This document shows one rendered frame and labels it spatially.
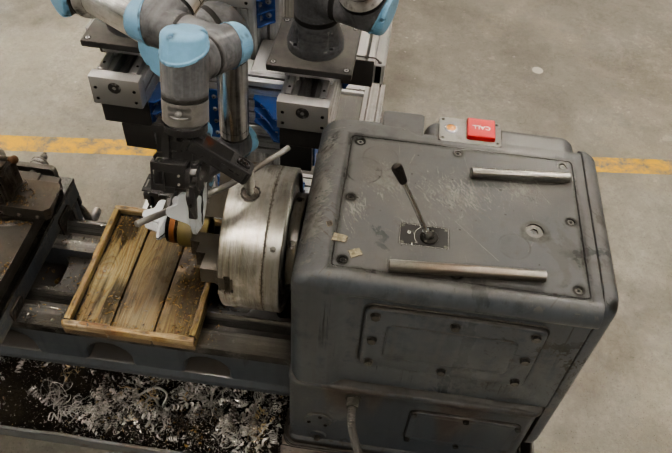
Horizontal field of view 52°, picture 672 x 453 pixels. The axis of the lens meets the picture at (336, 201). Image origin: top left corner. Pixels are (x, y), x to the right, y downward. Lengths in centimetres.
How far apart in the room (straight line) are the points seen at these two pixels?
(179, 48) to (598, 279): 83
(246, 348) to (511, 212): 66
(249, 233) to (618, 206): 226
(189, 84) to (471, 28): 320
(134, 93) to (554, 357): 120
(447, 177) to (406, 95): 221
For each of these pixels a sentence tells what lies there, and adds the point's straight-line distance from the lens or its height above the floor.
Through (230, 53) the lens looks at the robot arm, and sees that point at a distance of 117.
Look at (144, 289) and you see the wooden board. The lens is 171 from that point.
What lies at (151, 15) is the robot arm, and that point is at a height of 159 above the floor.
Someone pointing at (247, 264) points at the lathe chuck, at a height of 116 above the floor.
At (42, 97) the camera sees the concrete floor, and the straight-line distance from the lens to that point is 374.
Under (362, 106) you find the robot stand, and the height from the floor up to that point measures 23.
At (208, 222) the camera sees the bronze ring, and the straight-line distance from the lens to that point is 151.
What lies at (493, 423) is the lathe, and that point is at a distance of 167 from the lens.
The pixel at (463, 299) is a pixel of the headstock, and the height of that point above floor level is 124.
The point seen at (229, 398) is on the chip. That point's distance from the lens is 187.
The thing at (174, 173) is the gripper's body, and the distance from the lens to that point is 118.
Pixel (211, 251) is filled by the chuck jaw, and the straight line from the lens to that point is 146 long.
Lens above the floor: 225
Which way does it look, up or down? 48 degrees down
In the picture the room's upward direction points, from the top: 4 degrees clockwise
